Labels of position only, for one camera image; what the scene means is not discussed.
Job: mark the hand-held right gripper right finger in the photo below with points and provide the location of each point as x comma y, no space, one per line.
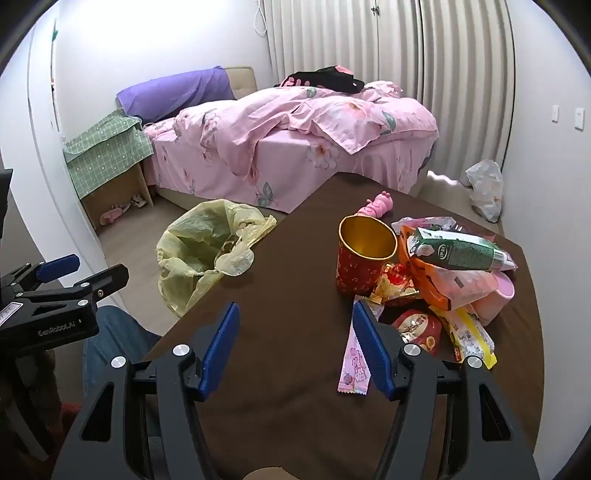
369,350

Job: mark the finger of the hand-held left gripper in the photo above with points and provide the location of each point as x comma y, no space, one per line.
106,279
57,268

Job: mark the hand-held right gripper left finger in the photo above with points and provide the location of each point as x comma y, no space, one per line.
221,350

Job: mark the pink strip wrapper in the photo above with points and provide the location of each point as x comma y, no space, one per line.
353,369

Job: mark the orange and pink snack bag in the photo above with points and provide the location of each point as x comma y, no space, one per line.
434,286

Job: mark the yellow plastic trash bag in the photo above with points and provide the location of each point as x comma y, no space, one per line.
184,230

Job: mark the yellow and white snack wrapper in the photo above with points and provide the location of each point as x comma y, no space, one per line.
466,332

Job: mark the red round snack packet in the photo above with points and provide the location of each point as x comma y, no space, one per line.
415,330

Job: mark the pink slippers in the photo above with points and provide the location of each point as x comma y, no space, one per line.
111,215

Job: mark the gold and red candy wrapper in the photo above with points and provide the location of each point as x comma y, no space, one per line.
397,286

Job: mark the red and gold paper cup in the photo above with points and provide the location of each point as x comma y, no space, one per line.
355,272

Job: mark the white shoes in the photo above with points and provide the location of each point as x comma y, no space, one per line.
138,201

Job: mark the green checked cloth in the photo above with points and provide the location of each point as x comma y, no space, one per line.
101,157

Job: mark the green drink carton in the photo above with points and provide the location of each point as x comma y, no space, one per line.
461,254

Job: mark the pink cup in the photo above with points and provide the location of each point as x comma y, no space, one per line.
501,295

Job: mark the clear plastic wrapper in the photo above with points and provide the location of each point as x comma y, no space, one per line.
434,222

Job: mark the pink toy bottle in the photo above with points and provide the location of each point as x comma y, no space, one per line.
376,205

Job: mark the purple pillow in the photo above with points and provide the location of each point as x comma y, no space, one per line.
175,92

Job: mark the white plastic bag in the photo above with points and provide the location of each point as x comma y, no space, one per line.
487,189

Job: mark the bed with pink floral sheet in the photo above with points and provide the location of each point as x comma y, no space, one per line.
286,157

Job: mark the pink floral duvet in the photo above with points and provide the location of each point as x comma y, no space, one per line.
277,120

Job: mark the beige headboard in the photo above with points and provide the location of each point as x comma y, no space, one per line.
242,81

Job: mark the black and pink garment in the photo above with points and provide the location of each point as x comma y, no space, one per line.
323,81

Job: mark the white pleated curtain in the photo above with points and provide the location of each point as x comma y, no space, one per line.
392,46

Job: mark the white wall switch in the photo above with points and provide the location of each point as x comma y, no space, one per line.
555,113

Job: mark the white wall socket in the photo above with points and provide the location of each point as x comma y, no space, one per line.
579,117

